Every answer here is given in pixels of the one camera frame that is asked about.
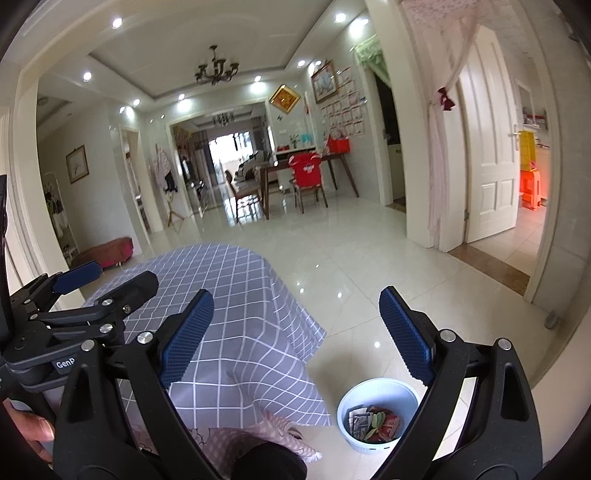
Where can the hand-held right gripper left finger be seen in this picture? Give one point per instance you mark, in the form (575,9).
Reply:
(187,337)

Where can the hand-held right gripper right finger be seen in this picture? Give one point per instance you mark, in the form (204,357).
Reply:
(408,334)

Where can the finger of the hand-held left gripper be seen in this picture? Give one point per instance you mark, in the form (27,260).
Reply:
(76,277)
(134,290)

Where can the white and blue bin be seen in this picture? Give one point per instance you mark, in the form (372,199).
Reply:
(369,392)

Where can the green wrapper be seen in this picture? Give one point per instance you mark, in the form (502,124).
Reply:
(376,422)

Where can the person's left hand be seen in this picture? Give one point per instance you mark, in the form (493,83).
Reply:
(32,427)

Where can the red floor cushion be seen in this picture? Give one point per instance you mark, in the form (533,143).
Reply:
(108,251)

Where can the blue checked tablecloth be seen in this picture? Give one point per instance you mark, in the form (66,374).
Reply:
(240,300)

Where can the white clothes rack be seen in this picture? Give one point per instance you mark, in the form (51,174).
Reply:
(57,207)

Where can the pink checked cartoon cloth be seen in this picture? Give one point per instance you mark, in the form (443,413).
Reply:
(221,438)

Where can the coat stand with clothes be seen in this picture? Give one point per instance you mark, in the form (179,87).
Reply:
(162,170)

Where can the wooden dining chair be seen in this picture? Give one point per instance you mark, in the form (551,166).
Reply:
(242,196)

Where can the pink floral curtain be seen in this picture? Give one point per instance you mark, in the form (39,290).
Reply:
(438,175)

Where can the wooden chair with shirt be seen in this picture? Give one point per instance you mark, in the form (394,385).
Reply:
(311,196)

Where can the dark wooden dining table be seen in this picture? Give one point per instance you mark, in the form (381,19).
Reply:
(277,168)

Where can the orange plastic stool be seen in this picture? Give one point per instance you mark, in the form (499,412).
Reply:
(531,189)

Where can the small dark chandelier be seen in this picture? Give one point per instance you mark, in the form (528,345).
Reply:
(223,120)

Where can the red shirt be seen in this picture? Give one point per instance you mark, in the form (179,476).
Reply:
(305,170)

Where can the white sideboard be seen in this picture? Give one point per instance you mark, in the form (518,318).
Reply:
(286,154)

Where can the white panel door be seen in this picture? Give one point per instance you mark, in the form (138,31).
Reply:
(489,138)

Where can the yellow cabinet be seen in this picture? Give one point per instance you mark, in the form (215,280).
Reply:
(527,150)

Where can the black chandelier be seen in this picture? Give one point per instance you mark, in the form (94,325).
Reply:
(216,69)

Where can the dark red bow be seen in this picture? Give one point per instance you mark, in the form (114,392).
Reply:
(447,99)

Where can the red gold diamond picture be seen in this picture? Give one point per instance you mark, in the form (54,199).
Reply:
(285,98)

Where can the group of ceiling spotlights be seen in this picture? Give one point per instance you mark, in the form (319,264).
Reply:
(116,22)

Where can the large framed painting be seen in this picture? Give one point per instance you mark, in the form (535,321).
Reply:
(323,82)

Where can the green door valance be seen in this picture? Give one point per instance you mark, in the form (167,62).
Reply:
(368,51)

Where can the brown framed wall picture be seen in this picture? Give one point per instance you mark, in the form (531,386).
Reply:
(76,164)

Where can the group of wall certificates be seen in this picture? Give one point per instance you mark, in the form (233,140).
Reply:
(348,108)

